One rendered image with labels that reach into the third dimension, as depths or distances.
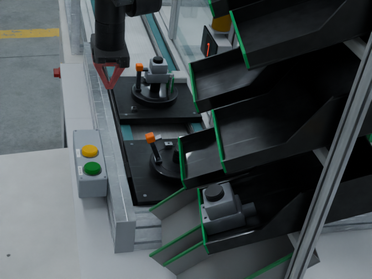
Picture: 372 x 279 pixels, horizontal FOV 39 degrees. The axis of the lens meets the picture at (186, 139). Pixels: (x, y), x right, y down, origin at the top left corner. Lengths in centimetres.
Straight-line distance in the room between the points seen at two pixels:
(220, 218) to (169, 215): 33
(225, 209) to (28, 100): 267
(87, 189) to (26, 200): 17
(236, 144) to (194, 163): 23
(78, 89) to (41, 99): 158
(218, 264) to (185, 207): 18
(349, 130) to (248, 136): 16
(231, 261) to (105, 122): 67
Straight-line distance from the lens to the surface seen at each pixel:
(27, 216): 135
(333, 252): 139
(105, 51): 103
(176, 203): 112
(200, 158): 98
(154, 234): 124
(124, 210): 122
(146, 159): 134
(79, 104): 174
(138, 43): 203
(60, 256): 125
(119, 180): 129
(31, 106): 333
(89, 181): 129
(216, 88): 88
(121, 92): 160
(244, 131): 78
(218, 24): 135
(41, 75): 366
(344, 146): 69
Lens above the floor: 179
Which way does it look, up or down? 35 degrees down
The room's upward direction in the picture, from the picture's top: 9 degrees clockwise
